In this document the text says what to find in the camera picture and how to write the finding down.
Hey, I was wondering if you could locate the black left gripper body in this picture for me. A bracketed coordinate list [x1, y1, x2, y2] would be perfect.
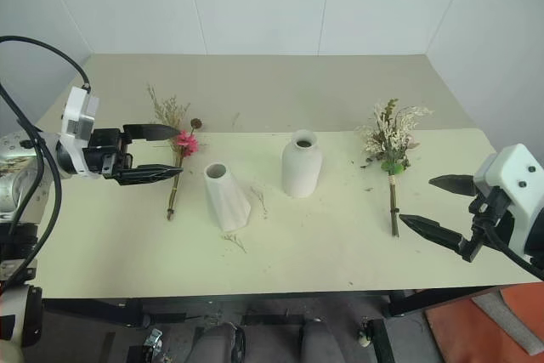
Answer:
[82, 127, 135, 180]

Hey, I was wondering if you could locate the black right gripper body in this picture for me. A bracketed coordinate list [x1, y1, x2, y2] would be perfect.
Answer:
[456, 188, 518, 264]

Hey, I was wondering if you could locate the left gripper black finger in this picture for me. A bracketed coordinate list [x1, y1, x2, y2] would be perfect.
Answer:
[122, 123, 182, 144]
[114, 163, 185, 187]

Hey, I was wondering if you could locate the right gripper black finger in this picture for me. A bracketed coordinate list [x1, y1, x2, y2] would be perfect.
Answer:
[428, 173, 479, 198]
[399, 214, 464, 252]

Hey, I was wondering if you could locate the white faceted cone vase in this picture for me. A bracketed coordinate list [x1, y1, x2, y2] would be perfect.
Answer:
[203, 162, 254, 233]

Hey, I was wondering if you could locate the white bottle-shaped vase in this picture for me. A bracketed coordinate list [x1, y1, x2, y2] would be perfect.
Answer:
[280, 128, 324, 200]

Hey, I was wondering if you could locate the pink dried flower bouquet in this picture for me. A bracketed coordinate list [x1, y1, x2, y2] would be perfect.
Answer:
[146, 84, 210, 222]

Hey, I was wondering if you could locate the green white dried flower bouquet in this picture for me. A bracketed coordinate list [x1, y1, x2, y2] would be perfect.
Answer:
[358, 98, 435, 238]

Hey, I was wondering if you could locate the orange floor mat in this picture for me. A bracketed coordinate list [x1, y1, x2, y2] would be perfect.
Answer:
[423, 281, 544, 363]

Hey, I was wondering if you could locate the grey foam strip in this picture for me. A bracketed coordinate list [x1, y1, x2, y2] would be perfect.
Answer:
[470, 289, 544, 356]

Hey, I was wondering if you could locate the pale yellow table mat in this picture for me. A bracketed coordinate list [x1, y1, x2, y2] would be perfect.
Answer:
[35, 128, 544, 298]

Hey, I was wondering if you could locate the white black robot body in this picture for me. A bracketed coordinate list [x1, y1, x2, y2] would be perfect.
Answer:
[0, 222, 44, 349]

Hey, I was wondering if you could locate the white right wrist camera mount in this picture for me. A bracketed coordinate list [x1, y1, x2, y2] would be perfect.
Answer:
[473, 143, 544, 253]

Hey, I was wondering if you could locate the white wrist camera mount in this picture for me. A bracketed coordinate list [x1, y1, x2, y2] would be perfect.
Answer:
[60, 86, 101, 178]
[473, 143, 544, 253]

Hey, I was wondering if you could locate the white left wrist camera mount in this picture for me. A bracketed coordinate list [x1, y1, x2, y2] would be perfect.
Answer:
[60, 86, 101, 178]

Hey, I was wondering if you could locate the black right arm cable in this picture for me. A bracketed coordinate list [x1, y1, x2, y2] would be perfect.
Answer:
[485, 222, 544, 282]

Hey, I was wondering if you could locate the black table frame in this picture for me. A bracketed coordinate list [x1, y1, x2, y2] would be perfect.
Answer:
[41, 284, 505, 363]

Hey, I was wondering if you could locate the shiny metal caster bracket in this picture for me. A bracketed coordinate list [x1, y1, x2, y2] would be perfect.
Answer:
[143, 327, 165, 363]

